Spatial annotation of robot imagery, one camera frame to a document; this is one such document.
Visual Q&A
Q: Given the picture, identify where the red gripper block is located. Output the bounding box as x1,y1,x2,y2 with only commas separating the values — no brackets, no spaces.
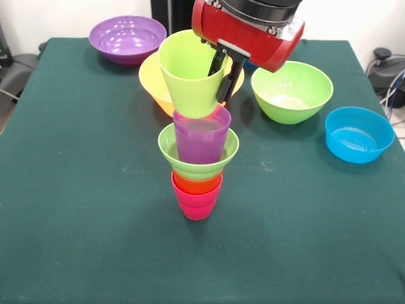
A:
190,0,306,104

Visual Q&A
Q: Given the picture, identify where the green cup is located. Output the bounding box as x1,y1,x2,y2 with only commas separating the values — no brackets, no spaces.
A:
158,29,230,120

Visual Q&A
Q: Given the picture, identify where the large orange bowl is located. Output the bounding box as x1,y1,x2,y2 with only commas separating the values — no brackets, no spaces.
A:
138,50,246,118

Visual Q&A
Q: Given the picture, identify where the purple cup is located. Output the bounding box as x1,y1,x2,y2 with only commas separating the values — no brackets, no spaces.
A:
172,106,232,165

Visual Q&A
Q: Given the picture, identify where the small ribbed green bowl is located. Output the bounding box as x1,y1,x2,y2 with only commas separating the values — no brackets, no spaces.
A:
157,122,240,181

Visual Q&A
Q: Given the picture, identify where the orange-red cup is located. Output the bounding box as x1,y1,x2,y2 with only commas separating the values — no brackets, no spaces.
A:
172,170,223,196

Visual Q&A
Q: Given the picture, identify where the pink cup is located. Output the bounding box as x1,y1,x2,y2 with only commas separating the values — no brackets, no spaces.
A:
171,172,224,221

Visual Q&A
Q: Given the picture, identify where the large green bowl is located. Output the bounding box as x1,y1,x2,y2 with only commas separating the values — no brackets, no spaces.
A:
251,60,335,125

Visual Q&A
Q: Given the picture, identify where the purple bowl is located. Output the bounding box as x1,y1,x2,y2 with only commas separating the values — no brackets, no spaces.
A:
88,16,168,67

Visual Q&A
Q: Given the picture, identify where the shallow blue bowl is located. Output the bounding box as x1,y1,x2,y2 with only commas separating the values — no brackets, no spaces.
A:
325,106,396,165

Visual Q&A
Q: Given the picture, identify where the dark green tablecloth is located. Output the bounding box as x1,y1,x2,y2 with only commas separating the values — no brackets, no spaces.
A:
0,37,405,304

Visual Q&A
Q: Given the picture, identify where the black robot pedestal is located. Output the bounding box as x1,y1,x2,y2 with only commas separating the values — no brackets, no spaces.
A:
151,0,197,37

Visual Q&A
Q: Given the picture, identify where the tangle of cables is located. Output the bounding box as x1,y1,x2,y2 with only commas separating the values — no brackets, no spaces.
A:
379,71,405,124

